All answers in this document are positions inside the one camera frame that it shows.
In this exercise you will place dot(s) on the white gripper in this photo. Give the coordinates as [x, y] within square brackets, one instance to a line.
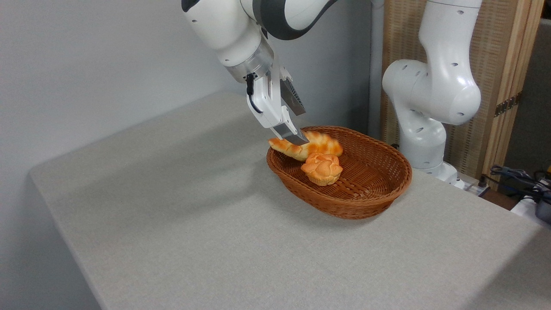
[269, 101]

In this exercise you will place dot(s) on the long braided bread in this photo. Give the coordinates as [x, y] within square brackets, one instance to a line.
[323, 144]

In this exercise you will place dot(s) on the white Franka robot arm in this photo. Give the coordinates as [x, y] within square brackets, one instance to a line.
[434, 86]

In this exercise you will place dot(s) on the round flower-shaped bread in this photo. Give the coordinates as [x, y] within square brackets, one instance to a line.
[322, 168]

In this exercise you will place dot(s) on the brown wicker basket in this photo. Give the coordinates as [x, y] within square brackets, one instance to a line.
[370, 189]

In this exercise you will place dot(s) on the grey fabric tablecloth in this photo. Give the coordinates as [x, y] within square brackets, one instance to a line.
[172, 241]

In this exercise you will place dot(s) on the wooden folding screen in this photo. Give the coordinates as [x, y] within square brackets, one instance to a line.
[495, 43]

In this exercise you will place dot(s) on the metal screen hinge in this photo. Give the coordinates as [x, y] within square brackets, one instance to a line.
[508, 104]

